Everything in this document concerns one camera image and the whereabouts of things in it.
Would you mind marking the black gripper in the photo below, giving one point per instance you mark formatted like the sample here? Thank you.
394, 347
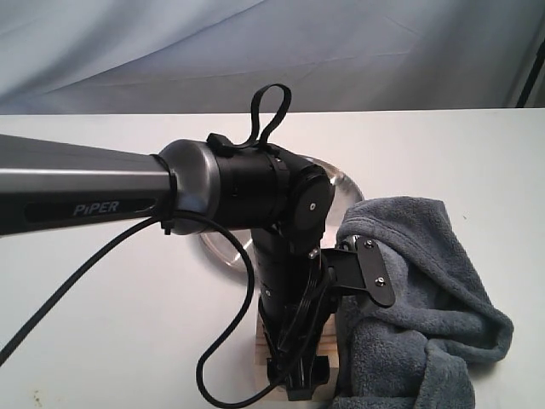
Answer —
299, 353

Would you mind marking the grey-blue fleece towel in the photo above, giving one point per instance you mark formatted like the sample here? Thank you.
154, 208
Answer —
417, 353

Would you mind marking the light wooden cube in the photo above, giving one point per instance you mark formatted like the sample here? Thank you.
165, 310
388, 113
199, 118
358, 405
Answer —
327, 346

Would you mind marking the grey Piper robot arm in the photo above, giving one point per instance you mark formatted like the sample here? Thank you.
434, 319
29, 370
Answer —
270, 204

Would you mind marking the round stainless steel plate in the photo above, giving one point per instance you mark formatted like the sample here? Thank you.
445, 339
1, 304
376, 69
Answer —
347, 193

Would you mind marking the grey backdrop cloth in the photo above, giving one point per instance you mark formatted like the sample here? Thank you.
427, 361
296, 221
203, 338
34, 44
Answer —
83, 57

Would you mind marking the black stand pole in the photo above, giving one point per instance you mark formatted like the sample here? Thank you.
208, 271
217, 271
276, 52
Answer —
530, 84

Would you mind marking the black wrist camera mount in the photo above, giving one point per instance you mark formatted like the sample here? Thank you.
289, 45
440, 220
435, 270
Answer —
357, 269

